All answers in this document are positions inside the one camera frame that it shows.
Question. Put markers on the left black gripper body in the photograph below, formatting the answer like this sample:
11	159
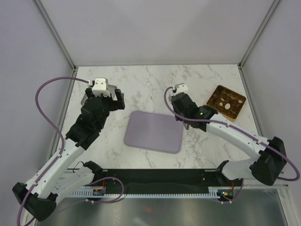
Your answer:
109	104

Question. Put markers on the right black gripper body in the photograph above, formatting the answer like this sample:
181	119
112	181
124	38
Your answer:
176	111

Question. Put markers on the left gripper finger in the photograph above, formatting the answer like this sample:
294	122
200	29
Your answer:
121	104
118	95

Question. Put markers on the white oval chocolate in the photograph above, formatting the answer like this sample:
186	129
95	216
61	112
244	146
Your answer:
227	106

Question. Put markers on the metal tongs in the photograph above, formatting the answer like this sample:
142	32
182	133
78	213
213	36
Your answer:
186	125

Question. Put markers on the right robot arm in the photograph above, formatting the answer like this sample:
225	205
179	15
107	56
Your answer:
265	161

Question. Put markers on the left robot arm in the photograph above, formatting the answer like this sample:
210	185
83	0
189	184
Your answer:
41	194

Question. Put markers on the gold chocolate box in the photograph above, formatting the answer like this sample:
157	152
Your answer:
227	102

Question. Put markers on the lavender plastic tray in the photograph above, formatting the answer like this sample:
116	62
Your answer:
155	132

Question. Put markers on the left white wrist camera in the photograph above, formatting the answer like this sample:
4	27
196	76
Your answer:
99	86

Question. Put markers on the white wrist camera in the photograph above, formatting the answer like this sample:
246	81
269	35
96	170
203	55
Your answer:
179	88
99	86

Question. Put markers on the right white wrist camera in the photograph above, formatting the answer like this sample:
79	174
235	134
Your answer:
179	88

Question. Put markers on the left aluminium frame post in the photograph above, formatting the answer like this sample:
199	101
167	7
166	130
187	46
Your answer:
48	22

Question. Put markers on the aluminium frame post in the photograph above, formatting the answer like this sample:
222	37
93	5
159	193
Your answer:
48	22
268	16

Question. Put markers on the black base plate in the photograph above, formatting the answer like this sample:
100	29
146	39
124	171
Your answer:
167	181

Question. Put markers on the white cable duct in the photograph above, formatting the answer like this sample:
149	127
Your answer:
99	193

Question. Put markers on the right aluminium frame post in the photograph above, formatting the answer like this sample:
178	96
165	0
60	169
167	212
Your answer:
268	16

